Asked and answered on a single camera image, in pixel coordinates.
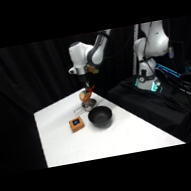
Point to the blue lit control box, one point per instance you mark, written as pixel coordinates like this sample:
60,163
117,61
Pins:
167,70

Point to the black bowl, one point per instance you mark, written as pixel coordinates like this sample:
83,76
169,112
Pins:
100,116

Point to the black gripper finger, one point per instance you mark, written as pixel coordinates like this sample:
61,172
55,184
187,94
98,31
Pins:
85,88
89,87

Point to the black curtain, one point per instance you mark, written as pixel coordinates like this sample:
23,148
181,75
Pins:
14,107

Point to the black cloth covered stand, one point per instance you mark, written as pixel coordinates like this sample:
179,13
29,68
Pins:
153,107

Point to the brown potato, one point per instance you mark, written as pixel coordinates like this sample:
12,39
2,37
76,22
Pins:
84,95

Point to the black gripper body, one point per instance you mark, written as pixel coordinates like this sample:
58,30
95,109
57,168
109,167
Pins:
84,78

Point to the yellow wrist mount piece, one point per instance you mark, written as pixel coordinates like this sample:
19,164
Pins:
93,69

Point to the red chili pepper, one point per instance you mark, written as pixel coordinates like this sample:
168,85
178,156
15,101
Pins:
91,88

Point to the orange wooden block blue screen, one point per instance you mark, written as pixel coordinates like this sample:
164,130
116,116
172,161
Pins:
77,124

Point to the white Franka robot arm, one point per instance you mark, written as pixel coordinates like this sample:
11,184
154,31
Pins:
153,41

